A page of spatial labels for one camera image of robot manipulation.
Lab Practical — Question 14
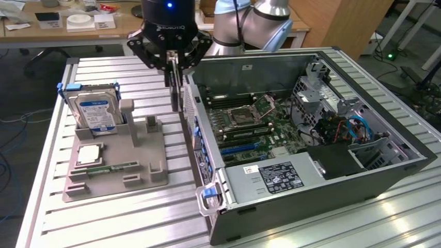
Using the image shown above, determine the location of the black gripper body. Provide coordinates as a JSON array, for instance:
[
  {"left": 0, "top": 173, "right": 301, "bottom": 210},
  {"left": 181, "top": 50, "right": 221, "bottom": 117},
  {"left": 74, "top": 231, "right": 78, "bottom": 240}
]
[{"left": 141, "top": 0, "right": 198, "bottom": 56}]

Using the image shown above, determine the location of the green graphics card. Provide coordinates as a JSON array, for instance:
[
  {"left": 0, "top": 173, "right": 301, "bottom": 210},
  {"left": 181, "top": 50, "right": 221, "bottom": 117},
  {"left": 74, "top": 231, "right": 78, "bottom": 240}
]
[{"left": 166, "top": 51, "right": 185, "bottom": 113}]

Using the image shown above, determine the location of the white paper stack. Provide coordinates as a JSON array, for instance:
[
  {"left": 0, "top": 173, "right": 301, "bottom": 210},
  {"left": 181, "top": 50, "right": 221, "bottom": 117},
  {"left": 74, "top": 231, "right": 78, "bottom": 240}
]
[{"left": 195, "top": 15, "right": 214, "bottom": 32}]

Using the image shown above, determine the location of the brown cardboard box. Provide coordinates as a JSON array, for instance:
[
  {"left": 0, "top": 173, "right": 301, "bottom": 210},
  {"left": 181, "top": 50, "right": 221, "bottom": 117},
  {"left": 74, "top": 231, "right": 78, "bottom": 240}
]
[{"left": 198, "top": 0, "right": 217, "bottom": 18}]

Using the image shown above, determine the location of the plain white box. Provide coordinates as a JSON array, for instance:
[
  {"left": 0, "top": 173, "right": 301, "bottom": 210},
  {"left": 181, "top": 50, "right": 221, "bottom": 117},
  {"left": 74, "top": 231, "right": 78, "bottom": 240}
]
[{"left": 93, "top": 14, "right": 116, "bottom": 30}]

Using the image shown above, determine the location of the black RAM slot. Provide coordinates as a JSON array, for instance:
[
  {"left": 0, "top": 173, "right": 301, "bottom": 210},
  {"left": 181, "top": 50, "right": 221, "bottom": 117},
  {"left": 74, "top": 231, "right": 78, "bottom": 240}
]
[
  {"left": 207, "top": 95, "right": 253, "bottom": 103},
  {"left": 209, "top": 97, "right": 253, "bottom": 106},
  {"left": 207, "top": 92, "right": 251, "bottom": 101},
  {"left": 209, "top": 100, "right": 254, "bottom": 109}
]

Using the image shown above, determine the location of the white box with round dish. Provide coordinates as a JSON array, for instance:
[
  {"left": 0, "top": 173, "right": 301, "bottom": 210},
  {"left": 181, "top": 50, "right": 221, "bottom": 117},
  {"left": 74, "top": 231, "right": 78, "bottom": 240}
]
[{"left": 65, "top": 14, "right": 97, "bottom": 34}]

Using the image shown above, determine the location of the wooden desk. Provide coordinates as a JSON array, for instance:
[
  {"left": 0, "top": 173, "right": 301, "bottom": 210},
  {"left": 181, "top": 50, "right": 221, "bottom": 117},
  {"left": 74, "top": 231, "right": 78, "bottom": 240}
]
[{"left": 0, "top": 0, "right": 310, "bottom": 56}]

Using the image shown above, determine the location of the dark small object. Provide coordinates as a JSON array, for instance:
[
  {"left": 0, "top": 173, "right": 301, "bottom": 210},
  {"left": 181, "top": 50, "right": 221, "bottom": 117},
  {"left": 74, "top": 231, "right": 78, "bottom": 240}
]
[{"left": 81, "top": 0, "right": 100, "bottom": 12}]

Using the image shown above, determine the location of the hard disk with blue caddy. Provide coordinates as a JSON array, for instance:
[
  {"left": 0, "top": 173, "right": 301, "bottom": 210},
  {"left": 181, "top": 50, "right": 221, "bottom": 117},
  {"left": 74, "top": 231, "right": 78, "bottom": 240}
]
[{"left": 56, "top": 80, "right": 125, "bottom": 137}]

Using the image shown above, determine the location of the silver socket cover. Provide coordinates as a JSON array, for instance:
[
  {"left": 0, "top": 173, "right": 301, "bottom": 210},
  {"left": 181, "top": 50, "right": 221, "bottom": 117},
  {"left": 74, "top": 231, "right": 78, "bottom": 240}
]
[{"left": 251, "top": 94, "right": 277, "bottom": 115}]

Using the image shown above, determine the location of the CPU socket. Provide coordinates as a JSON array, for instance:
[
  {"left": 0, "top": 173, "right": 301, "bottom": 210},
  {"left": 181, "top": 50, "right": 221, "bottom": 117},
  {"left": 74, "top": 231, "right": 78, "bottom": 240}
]
[{"left": 229, "top": 106, "right": 258, "bottom": 128}]

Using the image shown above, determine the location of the black office chair base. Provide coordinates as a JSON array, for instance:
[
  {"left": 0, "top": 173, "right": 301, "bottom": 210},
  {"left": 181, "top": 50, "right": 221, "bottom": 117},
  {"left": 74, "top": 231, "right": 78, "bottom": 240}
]
[{"left": 18, "top": 43, "right": 104, "bottom": 77}]

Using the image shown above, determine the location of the black topped white box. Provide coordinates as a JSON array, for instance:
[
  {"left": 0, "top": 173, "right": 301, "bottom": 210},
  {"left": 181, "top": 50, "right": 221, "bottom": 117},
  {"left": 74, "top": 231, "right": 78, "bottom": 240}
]
[{"left": 33, "top": 12, "right": 65, "bottom": 30}]

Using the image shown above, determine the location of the green RAM stick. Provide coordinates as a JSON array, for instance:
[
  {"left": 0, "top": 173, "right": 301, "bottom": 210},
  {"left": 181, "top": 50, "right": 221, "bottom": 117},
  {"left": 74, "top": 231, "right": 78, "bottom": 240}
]
[
  {"left": 222, "top": 126, "right": 271, "bottom": 140},
  {"left": 84, "top": 163, "right": 134, "bottom": 176}
]

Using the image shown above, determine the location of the silver disk bay cage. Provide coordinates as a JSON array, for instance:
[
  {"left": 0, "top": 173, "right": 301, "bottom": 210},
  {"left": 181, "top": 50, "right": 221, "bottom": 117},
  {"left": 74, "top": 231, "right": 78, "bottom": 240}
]
[{"left": 290, "top": 75, "right": 343, "bottom": 131}]

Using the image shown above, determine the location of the green motherboard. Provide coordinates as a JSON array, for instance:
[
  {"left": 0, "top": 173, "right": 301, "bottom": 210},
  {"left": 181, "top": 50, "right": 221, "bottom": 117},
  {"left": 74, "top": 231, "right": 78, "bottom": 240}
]
[{"left": 205, "top": 87, "right": 313, "bottom": 168}]

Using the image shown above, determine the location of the grey parts rack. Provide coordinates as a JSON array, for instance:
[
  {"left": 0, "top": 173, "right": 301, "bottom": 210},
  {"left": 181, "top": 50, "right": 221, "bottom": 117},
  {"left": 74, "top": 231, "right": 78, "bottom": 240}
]
[{"left": 61, "top": 99, "right": 170, "bottom": 204}]

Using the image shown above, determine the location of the silver CPU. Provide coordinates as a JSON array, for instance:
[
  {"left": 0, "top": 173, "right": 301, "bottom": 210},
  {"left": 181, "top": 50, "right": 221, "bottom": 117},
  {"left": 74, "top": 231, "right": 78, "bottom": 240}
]
[{"left": 76, "top": 145, "right": 104, "bottom": 165}]

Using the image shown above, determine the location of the clear plastic bag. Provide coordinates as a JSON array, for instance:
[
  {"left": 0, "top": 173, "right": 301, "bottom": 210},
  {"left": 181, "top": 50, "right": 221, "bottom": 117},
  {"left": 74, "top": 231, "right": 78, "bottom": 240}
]
[{"left": 0, "top": 0, "right": 28, "bottom": 20}]

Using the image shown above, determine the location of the wooden cabinet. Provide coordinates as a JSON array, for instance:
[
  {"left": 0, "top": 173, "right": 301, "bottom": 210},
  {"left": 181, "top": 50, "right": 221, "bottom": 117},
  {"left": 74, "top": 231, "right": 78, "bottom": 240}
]
[{"left": 301, "top": 0, "right": 395, "bottom": 60}]

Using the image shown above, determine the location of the silver chipset heatsink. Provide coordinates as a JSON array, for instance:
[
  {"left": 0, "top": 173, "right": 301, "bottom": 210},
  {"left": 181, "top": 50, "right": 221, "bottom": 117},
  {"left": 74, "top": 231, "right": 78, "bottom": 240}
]
[{"left": 270, "top": 147, "right": 291, "bottom": 158}]

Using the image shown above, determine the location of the grey power supply unit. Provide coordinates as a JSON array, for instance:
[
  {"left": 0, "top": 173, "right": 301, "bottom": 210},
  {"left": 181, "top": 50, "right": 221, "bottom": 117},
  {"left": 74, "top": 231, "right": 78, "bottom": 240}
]
[{"left": 215, "top": 151, "right": 327, "bottom": 206}]

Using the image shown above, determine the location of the black plastic shroud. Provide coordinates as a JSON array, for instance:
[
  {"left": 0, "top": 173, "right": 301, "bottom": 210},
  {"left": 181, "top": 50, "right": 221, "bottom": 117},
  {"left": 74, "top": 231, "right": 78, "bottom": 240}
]
[{"left": 307, "top": 143, "right": 367, "bottom": 181}]

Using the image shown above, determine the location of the black and silver PC case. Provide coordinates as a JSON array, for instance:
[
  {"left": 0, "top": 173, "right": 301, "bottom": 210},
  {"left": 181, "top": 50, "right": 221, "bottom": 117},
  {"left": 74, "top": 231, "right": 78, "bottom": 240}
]
[{"left": 178, "top": 50, "right": 438, "bottom": 246}]

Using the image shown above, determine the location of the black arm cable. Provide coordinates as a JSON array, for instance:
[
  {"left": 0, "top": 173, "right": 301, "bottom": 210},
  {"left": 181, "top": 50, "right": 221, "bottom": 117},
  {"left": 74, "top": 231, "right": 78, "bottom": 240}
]
[{"left": 233, "top": 0, "right": 246, "bottom": 46}]

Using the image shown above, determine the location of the blue disk wire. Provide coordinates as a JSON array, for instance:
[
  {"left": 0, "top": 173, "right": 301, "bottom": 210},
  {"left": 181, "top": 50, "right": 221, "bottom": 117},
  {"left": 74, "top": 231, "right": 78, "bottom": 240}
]
[{"left": 346, "top": 116, "right": 373, "bottom": 142}]

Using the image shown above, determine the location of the grey disk bay bracket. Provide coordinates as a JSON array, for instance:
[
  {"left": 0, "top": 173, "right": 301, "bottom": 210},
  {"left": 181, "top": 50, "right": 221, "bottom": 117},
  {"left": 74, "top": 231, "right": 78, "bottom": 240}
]
[{"left": 346, "top": 136, "right": 413, "bottom": 171}]

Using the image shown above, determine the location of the white desk frame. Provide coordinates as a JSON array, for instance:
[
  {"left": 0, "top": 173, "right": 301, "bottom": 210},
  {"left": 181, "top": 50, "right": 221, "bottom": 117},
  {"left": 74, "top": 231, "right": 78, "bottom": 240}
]
[{"left": 377, "top": 0, "right": 441, "bottom": 71}]

